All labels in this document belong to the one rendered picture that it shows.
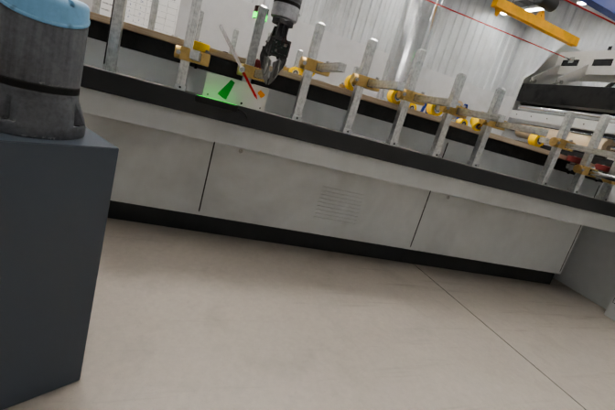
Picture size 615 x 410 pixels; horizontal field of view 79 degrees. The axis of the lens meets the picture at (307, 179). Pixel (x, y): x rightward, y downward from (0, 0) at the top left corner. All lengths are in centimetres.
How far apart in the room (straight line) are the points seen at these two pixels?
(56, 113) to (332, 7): 889
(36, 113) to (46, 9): 19
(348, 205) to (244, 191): 58
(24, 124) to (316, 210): 150
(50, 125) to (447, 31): 1080
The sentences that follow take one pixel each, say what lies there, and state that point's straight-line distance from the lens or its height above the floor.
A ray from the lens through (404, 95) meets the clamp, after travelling 184.
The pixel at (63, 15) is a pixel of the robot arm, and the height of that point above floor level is 83.
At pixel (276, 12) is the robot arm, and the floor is 104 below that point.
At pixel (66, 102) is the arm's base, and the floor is 67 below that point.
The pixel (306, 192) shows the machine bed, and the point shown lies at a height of 33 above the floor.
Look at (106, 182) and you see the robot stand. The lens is 91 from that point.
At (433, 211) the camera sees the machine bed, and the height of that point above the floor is 36.
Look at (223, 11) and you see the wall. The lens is 886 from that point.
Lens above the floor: 81
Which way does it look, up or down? 12 degrees down
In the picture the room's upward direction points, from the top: 16 degrees clockwise
